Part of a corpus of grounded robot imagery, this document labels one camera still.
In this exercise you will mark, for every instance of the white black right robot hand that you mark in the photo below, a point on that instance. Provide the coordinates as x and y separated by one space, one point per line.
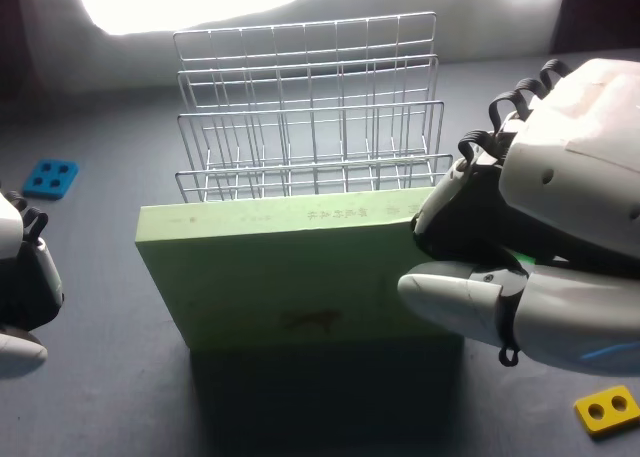
575 167

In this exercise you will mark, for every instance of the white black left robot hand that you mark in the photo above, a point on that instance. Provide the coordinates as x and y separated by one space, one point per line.
20 287

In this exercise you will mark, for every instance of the pale green book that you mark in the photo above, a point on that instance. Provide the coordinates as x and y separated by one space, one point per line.
260 277

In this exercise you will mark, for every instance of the blue four-hole block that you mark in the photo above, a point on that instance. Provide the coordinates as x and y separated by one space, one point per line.
51 178

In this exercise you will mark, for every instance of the dark maroon curtain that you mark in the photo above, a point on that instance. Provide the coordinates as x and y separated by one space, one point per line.
600 12
12 37

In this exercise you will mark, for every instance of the yellow two-hole block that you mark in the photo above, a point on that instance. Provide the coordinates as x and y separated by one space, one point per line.
607 419

